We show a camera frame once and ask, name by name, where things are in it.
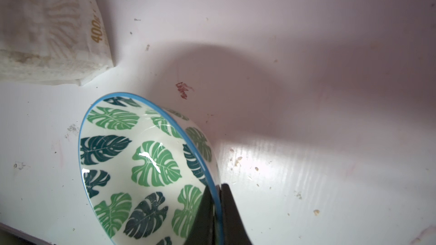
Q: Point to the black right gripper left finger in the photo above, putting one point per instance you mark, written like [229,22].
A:
[203,229]

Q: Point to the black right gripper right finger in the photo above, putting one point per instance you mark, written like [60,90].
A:
[233,227]

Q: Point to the green leaf pattern bowl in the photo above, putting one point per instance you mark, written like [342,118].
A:
[145,169]

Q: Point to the instant oatmeal bag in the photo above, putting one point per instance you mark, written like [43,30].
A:
[53,42]

